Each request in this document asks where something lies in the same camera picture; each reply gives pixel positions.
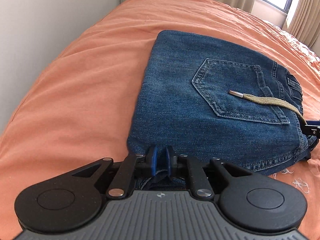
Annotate blue denim jeans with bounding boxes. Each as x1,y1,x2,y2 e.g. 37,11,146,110
127,30,318,175

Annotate orange bed cover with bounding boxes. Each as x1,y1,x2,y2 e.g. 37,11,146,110
1,0,319,239

